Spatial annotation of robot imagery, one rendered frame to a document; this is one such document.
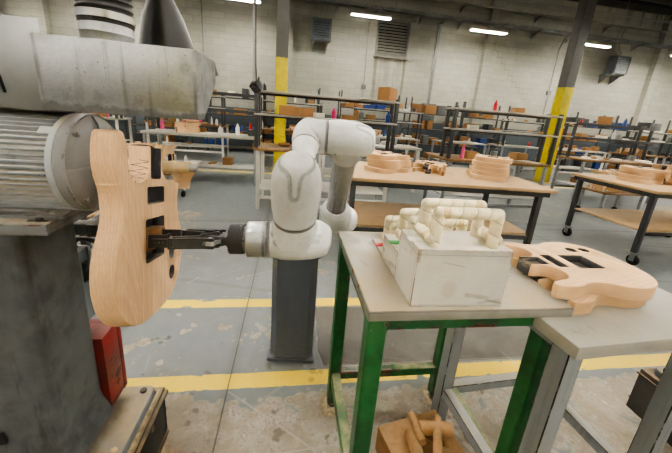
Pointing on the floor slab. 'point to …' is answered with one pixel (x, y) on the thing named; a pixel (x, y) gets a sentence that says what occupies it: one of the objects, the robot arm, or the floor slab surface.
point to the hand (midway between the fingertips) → (157, 237)
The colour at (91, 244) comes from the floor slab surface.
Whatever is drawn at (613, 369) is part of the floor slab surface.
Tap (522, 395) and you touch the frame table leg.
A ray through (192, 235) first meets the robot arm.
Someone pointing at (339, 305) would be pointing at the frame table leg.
